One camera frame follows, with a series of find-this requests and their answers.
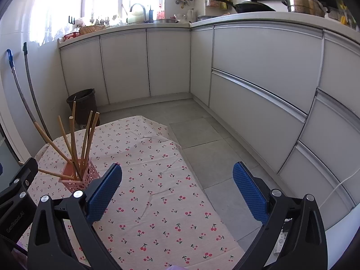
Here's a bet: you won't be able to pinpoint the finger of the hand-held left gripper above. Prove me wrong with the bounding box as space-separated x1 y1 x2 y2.
0 157 38 217

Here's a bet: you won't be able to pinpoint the bundle of wooden chopsticks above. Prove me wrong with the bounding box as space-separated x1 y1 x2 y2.
18 101 100 180

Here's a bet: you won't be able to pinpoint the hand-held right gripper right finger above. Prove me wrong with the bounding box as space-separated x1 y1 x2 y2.
232 162 328 270

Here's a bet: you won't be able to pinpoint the dark brown trash bin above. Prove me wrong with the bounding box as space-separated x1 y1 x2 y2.
66 88 99 126

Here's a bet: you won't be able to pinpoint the metal pole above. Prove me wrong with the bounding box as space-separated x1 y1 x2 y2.
22 42 52 141
6 49 37 124

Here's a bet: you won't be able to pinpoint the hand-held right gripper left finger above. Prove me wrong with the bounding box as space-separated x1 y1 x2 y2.
27 163 123 270

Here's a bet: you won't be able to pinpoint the chrome sink faucet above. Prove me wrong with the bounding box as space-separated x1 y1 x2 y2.
129 3 147 23

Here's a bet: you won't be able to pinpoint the cherry print tablecloth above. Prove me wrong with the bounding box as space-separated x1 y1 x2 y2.
17 115 245 270

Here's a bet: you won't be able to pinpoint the white kitchen cabinets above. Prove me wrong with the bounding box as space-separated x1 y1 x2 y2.
58 20 360 231

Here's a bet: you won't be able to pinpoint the pale green kettle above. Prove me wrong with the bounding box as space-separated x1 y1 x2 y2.
126 7 145 24

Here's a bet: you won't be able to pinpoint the white power cable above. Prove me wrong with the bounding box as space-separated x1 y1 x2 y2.
321 171 360 209

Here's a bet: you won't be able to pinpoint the pink perforated plastic basket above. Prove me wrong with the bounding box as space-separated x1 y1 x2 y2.
58 159 101 200

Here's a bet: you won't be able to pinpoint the stainless steel pot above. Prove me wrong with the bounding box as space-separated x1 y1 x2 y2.
282 0 331 17

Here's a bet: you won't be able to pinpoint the white power strip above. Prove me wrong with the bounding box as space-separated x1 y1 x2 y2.
274 229 289 256

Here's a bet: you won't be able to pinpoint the wicker basket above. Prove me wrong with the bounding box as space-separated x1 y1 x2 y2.
79 25 106 36

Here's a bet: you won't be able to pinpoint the black wok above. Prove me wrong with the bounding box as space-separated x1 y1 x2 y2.
208 0 276 14

